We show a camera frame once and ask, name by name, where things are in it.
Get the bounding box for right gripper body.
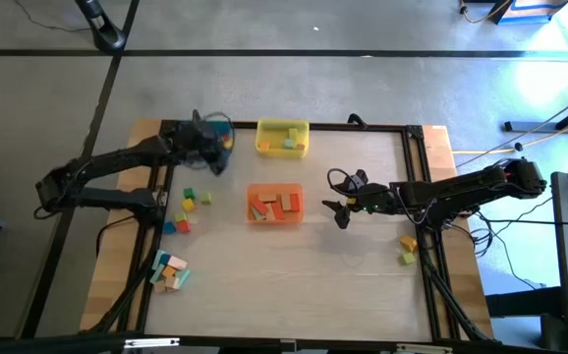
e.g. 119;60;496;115
345;169;404;217

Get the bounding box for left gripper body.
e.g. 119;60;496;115
168;117;226;171

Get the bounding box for blue plastic bin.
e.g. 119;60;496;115
174;120;232;159

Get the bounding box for orange plastic bin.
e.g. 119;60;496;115
246;183;305;227

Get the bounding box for yellow plastic bin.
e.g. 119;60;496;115
256;119;311;158

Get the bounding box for black stand foot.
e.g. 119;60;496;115
75;0;129;54

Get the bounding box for black cart leg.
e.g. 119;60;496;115
484;286;565;320

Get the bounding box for grey floor bar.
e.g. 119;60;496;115
503;119;568;135

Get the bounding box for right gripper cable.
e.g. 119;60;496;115
326;167;364;198

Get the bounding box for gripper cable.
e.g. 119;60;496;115
198;110;237;148
326;167;364;198

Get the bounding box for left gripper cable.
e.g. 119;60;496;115
198;110;237;148

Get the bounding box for black table frame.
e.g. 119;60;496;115
116;119;462;345

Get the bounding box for black clamp handle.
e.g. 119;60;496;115
346;112;369;130

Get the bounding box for yellow floor cable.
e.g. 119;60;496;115
453;110;568;156

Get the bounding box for black cable loop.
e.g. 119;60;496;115
95;214;141;258

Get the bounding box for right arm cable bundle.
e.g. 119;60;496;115
419;230;496;343

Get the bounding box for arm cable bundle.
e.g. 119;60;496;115
86;240;160;335
419;230;496;343

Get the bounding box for silver bracket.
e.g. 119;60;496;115
395;343;453;354
123;337;181;350

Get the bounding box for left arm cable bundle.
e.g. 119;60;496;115
86;240;160;335

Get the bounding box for thin black floor cable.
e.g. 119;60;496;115
15;0;91;34

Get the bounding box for yellow looped cable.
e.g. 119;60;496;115
459;0;511;25

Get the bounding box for black frame bar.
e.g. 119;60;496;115
0;333;568;354

